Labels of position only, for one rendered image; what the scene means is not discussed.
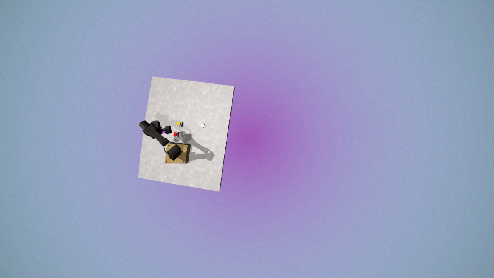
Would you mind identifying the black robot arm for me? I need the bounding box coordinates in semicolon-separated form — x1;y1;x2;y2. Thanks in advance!
139;120;181;161

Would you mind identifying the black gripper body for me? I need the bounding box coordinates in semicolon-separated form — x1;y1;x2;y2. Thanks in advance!
157;126;172;134

